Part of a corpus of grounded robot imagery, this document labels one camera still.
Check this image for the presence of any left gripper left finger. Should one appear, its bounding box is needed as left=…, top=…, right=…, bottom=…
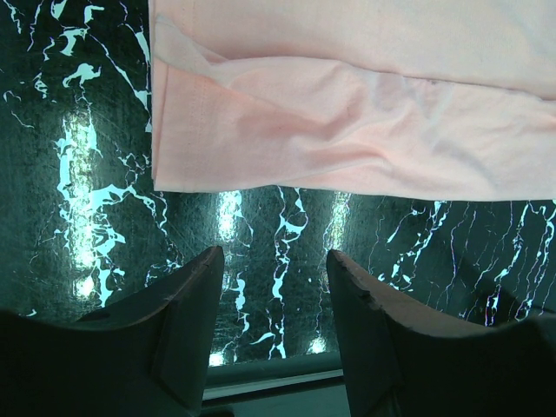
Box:
left=1, top=246, right=224, bottom=416

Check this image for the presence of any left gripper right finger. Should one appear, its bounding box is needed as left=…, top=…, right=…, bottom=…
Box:
left=327, top=250, right=555, bottom=416

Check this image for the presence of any salmon pink t shirt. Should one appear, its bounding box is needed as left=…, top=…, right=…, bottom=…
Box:
left=149, top=1, right=555, bottom=202

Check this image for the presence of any left aluminium rail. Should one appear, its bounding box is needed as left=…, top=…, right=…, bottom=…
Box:
left=202, top=352, right=343, bottom=401

